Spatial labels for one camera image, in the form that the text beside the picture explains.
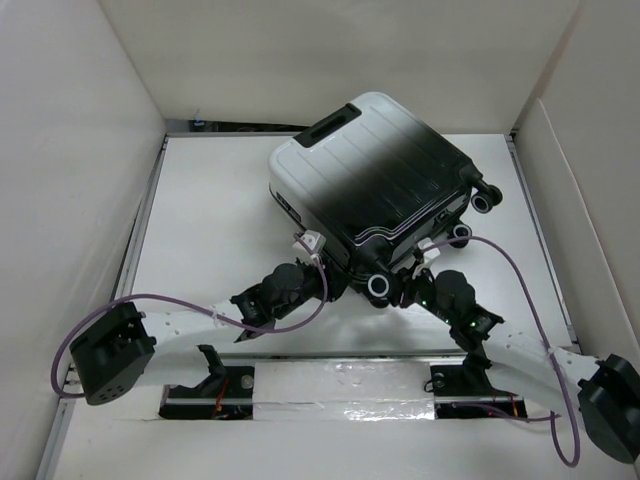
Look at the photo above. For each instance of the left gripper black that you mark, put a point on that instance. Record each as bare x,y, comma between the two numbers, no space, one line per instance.
335,279

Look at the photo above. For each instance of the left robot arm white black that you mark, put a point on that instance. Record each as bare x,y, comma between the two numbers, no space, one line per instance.
122,347

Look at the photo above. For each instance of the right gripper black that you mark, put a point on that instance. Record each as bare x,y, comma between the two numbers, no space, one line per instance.
406,283

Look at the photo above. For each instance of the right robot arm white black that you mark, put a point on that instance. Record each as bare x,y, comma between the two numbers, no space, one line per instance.
600,395

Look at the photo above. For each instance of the white black hard-shell suitcase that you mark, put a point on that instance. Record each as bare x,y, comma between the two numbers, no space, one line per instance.
375,180

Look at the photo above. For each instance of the silver taped mounting rail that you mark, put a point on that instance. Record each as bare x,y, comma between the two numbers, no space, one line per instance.
366,390

